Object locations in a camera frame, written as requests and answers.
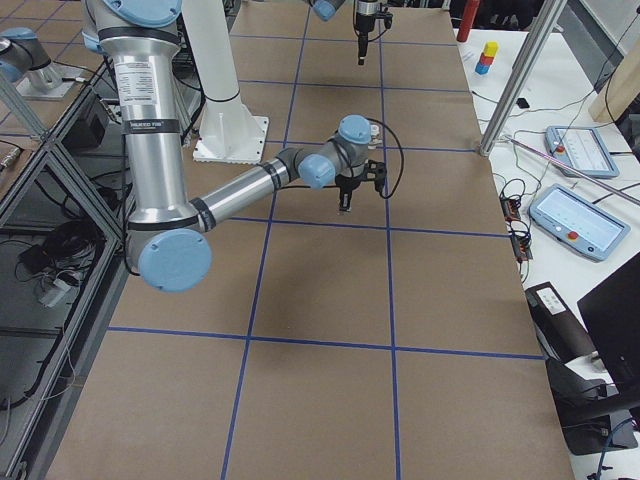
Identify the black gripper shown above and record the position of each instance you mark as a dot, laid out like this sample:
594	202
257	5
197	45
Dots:
347	183
363	22

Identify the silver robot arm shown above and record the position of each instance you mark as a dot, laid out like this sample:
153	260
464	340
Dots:
327	9
166	230

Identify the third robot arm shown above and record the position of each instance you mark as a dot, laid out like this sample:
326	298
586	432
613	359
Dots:
27	65

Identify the red cylinder bottle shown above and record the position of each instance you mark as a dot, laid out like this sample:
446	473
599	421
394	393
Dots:
467	20

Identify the blue block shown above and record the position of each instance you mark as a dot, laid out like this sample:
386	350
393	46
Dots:
482	69

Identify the red block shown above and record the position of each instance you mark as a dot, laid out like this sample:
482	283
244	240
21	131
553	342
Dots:
485	60

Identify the yellow block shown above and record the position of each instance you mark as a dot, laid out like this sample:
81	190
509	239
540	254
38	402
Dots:
490	49

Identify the orange circuit board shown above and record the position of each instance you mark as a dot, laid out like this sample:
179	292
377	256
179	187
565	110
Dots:
510	208

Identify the small black box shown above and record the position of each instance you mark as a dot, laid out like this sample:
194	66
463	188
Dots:
522	103

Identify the near blue teach pendant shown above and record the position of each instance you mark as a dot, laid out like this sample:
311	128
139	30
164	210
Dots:
577	223

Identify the blue teach pendant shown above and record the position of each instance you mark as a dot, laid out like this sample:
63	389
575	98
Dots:
582	149
577	223

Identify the far blue teach pendant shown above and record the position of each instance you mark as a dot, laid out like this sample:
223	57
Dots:
582	149

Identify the black cardboard box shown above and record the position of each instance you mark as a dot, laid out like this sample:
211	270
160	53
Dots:
564	337

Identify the black monitor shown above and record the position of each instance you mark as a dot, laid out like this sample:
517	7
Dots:
610	312

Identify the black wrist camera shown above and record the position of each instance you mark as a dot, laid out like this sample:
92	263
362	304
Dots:
375	172
385	16

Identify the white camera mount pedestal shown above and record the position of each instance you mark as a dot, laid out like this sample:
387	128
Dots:
228	132

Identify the aluminium frame post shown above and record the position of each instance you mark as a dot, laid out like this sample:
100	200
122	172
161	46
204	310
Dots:
533	44

